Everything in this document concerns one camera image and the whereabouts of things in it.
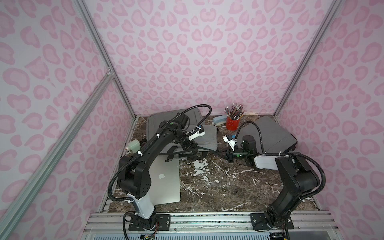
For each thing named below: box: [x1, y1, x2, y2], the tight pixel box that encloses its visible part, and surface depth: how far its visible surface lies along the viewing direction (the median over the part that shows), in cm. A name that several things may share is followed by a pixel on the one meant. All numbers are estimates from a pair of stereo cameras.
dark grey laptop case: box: [237, 115, 298, 153], surface depth 103 cm
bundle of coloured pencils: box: [224, 103, 246, 120], surface depth 103 cm
